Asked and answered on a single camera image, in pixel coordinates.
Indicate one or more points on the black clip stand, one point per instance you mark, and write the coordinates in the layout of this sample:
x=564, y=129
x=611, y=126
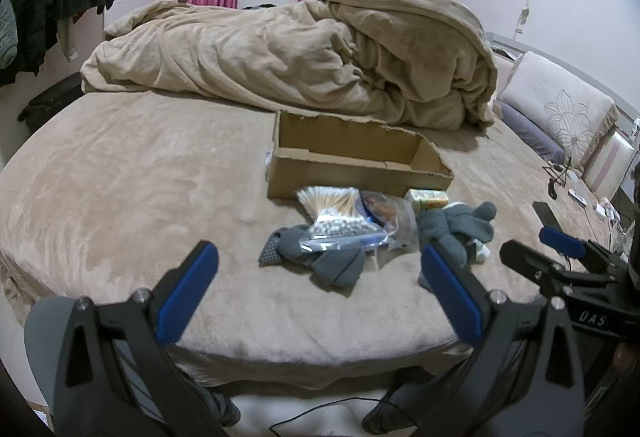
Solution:
x=555, y=179

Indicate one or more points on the small yellow green box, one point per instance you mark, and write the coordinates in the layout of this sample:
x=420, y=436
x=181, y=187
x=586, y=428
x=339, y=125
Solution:
x=426, y=200

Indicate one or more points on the black phone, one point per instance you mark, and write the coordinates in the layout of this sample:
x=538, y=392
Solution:
x=546, y=217

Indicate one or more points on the white padded cushion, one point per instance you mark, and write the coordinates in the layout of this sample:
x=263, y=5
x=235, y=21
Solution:
x=607, y=164

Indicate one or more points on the cardboard box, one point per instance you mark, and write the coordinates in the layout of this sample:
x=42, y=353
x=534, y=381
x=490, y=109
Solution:
x=350, y=154

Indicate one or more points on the bed with beige sheet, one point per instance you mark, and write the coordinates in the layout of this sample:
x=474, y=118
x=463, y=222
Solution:
x=125, y=192

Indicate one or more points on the bag of cotton swabs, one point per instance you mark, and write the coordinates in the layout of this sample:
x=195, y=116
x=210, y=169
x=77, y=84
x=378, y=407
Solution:
x=332, y=217

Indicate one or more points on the grey knit glove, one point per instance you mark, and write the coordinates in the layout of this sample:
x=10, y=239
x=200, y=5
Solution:
x=457, y=229

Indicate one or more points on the white flower print pillow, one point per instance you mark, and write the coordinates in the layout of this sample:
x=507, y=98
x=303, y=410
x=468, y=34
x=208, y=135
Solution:
x=562, y=109

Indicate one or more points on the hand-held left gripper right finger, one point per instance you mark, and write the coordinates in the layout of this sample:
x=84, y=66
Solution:
x=450, y=293

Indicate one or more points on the grey sock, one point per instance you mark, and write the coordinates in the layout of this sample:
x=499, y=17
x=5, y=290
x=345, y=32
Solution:
x=320, y=264

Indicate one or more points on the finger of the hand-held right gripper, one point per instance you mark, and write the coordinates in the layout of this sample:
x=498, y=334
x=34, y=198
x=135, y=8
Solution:
x=527, y=262
x=562, y=239

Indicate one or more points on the person's grey shoe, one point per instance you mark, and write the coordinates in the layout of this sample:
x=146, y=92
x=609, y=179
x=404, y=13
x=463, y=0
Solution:
x=387, y=417
x=224, y=409

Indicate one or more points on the grey blue pillow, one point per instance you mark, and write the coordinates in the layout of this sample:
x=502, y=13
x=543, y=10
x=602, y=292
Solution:
x=530, y=129

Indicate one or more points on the grey bed headboard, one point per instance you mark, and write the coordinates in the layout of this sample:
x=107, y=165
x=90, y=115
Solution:
x=575, y=62

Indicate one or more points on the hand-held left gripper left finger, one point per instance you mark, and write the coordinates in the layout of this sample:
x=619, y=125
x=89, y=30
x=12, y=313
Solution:
x=187, y=297

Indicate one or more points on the black bag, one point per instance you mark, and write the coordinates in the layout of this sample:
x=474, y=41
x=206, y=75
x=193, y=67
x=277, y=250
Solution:
x=50, y=104

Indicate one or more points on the clear plastic snack bag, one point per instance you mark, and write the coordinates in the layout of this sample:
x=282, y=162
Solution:
x=392, y=214

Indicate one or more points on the beige blanket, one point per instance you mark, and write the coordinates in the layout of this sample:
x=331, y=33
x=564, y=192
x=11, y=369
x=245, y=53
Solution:
x=280, y=52

